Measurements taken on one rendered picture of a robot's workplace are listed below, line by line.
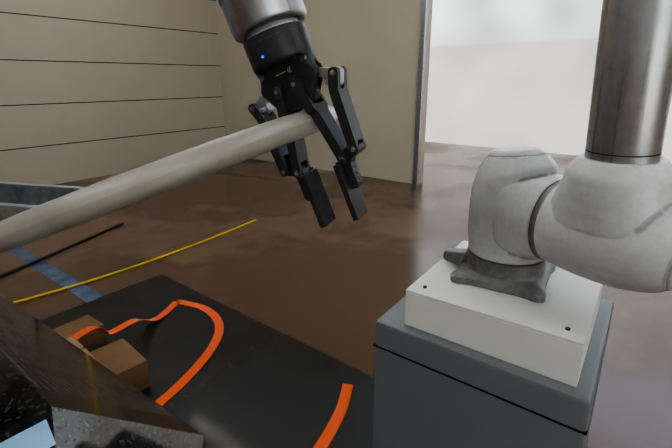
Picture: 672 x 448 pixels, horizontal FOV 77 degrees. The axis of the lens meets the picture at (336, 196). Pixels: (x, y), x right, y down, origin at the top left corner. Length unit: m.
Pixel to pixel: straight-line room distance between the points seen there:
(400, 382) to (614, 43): 0.72
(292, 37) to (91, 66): 6.10
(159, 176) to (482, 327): 0.63
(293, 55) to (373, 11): 5.21
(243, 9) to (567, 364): 0.72
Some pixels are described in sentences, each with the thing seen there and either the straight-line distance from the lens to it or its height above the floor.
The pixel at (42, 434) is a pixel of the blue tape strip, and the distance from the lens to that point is 0.81.
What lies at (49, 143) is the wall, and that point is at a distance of 6.36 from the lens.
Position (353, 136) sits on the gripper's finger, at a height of 1.23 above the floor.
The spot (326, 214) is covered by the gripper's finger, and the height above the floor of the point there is 1.12.
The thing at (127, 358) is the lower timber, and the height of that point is 0.15.
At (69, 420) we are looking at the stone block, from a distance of 0.83.
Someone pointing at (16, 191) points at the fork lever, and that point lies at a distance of 0.95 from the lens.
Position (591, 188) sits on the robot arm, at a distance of 0.74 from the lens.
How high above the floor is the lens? 1.29
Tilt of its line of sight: 15 degrees down
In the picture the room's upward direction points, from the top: straight up
